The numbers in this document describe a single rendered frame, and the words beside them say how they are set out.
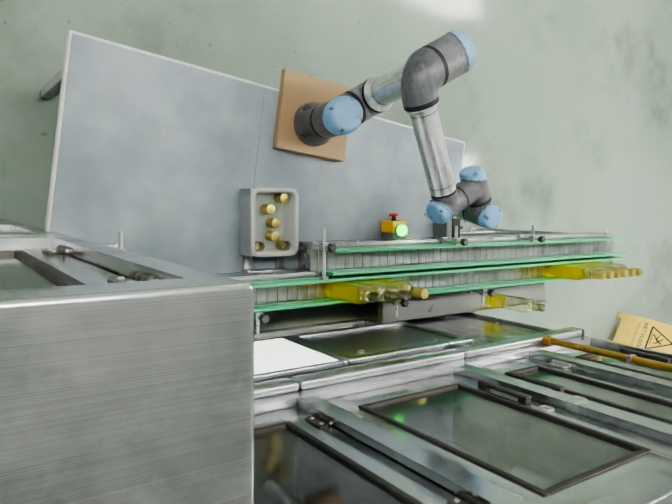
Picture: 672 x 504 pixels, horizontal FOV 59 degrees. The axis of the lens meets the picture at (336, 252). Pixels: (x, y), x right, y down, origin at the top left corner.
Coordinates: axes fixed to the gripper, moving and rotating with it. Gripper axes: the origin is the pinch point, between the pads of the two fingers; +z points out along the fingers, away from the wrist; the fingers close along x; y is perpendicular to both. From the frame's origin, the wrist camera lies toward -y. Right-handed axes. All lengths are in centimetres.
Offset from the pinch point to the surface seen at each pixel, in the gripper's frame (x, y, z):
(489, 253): 21, -47, 14
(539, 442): 34, 35, -99
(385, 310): 45.0, 5.4, 3.0
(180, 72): -21, 88, 23
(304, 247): 25.5, 41.5, 6.7
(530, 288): 35, -77, 14
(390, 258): 26.2, 5.8, 7.3
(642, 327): 80, -296, 97
